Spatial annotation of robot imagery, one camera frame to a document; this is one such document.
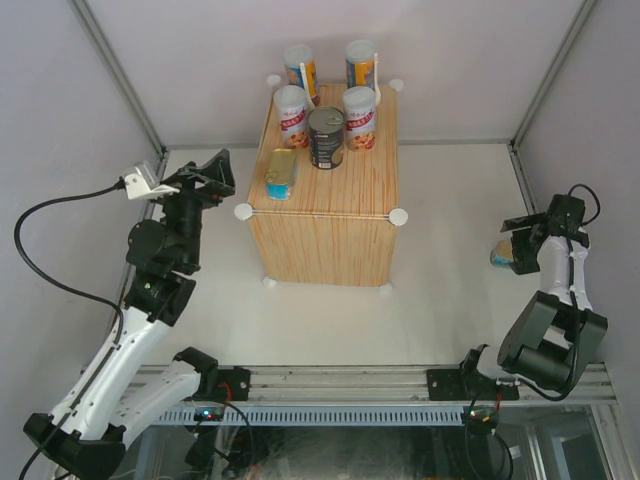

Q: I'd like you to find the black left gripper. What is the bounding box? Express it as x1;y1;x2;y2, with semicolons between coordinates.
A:
148;149;234;270

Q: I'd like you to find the gold rectangular tin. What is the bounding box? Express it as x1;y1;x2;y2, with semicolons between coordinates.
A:
264;148;298;200

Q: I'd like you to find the white red label can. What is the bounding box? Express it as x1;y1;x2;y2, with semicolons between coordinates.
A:
273;85;309;149
343;86;376;151

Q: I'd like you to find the dark blue round can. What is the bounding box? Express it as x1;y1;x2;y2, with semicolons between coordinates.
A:
308;107;345;170

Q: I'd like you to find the blue can with spoon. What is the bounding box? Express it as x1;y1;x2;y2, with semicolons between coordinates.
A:
283;44;320;106

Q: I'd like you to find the blue yellow can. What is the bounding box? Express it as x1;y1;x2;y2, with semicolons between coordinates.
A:
345;40;381;105

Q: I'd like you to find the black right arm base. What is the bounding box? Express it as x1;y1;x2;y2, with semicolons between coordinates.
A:
426;344;520;401

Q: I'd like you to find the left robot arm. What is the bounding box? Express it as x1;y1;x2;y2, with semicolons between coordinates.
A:
13;149;235;479

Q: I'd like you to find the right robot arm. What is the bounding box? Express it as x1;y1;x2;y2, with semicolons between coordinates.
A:
459;191;608;402

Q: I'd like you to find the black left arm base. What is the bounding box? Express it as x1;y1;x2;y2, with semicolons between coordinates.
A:
173;347;251;402

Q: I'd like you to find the wooden cabinet box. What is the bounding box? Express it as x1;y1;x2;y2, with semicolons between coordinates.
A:
234;86;408;287

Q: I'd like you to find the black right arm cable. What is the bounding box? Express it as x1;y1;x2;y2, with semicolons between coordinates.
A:
464;183;602;416

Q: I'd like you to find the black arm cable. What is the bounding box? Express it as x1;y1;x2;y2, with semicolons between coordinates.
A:
464;183;602;416
13;179;126;480

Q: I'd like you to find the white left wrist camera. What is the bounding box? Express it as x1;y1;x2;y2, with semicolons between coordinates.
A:
122;162;180;200

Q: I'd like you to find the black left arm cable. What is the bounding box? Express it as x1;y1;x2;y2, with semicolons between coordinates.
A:
13;179;126;480

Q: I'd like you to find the grey slotted cable duct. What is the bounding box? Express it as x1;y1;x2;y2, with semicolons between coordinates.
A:
154;405;464;427

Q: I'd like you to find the aluminium mounting rail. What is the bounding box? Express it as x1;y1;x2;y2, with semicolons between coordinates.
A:
124;364;616;401

